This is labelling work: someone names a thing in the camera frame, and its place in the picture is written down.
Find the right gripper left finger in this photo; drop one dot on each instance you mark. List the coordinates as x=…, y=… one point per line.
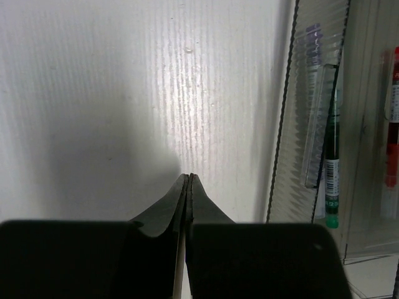
x=139, y=258

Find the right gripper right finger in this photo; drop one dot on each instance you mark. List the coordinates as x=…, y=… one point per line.
x=284, y=260

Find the clear plastic drawer organizer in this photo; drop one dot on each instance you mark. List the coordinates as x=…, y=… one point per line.
x=358, y=44

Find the green refill pen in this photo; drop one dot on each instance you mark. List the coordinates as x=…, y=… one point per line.
x=332, y=168

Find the red refill pen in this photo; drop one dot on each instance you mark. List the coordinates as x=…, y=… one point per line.
x=389, y=207

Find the dark blue pen refill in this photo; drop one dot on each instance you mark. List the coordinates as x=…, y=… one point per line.
x=313, y=62

